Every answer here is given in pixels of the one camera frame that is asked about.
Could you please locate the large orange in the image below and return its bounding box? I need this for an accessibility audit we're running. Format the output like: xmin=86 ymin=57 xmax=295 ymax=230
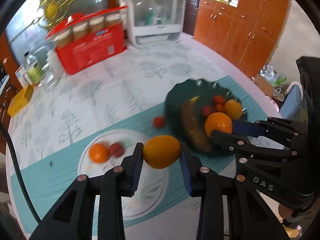
xmin=204 ymin=112 xmax=233 ymax=137

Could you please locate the yellow lemon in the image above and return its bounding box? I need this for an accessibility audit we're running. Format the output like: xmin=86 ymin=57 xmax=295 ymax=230
xmin=223 ymin=99 xmax=242 ymax=121

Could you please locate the cherry tomato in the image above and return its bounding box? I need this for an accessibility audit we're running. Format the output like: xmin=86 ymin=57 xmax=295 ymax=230
xmin=214 ymin=103 xmax=224 ymax=112
xmin=213 ymin=95 xmax=226 ymax=106
xmin=152 ymin=116 xmax=165 ymax=129

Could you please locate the red plum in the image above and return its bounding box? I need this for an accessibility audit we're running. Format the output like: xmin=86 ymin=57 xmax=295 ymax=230
xmin=201 ymin=105 xmax=214 ymax=119
xmin=109 ymin=142 xmax=125 ymax=158

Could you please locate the overripe brown banana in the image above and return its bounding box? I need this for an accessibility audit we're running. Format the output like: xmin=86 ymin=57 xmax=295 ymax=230
xmin=181 ymin=96 xmax=212 ymax=153

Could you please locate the small orange tangerine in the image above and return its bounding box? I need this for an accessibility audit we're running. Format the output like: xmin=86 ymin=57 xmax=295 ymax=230
xmin=89 ymin=143 xmax=110 ymax=164

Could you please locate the small yellow-orange tangerine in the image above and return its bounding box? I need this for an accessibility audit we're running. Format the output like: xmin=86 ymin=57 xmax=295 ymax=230
xmin=143 ymin=135 xmax=181 ymax=169

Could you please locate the plastic bag on floor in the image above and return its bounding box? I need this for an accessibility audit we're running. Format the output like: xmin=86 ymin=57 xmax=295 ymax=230
xmin=259 ymin=64 xmax=286 ymax=87

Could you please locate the dark green scalloped plate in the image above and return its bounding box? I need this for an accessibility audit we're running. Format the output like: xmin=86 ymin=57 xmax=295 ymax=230
xmin=164 ymin=79 xmax=244 ymax=153

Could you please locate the white floral plate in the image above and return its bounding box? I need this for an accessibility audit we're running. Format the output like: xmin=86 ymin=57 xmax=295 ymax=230
xmin=78 ymin=129 xmax=169 ymax=220

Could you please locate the orange wooden cabinet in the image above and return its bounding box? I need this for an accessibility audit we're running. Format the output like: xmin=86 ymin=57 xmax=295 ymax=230
xmin=194 ymin=0 xmax=290 ymax=78

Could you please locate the tree pattern tablecloth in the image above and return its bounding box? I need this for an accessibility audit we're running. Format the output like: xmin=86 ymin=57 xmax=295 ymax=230
xmin=6 ymin=34 xmax=280 ymax=239

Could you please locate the yellow cardboard box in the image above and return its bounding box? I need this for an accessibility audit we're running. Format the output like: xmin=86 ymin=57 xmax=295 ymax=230
xmin=7 ymin=85 xmax=33 ymax=117

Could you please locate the clear drinking glass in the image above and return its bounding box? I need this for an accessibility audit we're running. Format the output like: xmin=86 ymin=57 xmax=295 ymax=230
xmin=43 ymin=72 xmax=60 ymax=92

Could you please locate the white cup sterilizer cabinet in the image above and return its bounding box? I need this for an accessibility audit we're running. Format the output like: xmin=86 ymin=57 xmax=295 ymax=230
xmin=119 ymin=0 xmax=188 ymax=48

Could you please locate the glass bottle green label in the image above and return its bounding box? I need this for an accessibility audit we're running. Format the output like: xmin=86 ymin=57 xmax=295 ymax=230
xmin=24 ymin=52 xmax=43 ymax=84

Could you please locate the small white carton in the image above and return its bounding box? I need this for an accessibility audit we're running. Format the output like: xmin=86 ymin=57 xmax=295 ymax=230
xmin=15 ymin=65 xmax=29 ymax=88

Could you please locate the white plastic squeeze bottle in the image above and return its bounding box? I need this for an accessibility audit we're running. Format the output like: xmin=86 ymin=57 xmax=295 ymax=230
xmin=47 ymin=50 xmax=64 ymax=78

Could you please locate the red jar gift box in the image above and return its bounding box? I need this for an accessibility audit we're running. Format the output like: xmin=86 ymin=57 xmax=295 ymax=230
xmin=46 ymin=6 xmax=128 ymax=75

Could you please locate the gold door ornament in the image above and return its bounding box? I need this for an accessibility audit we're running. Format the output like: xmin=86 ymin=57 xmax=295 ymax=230
xmin=12 ymin=0 xmax=108 ymax=30

